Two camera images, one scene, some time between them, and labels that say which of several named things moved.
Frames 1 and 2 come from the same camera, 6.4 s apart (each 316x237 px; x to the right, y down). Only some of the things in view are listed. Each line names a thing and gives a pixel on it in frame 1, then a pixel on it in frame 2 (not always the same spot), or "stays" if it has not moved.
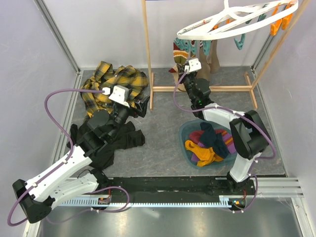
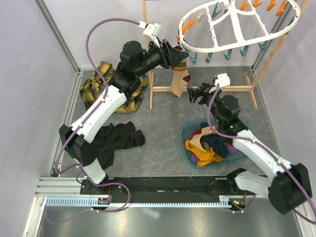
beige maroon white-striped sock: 209,63 → 178,46
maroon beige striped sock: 177,70 → 195,136
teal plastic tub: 185,129 stays
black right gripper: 190,74 → 194,93
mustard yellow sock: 203,153 stays
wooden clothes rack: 217,88 stays
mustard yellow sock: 206,155 stays
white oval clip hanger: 232,20 → 236,42
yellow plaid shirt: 136,81 stays
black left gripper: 143,104 → 171,57
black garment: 129,137 stays
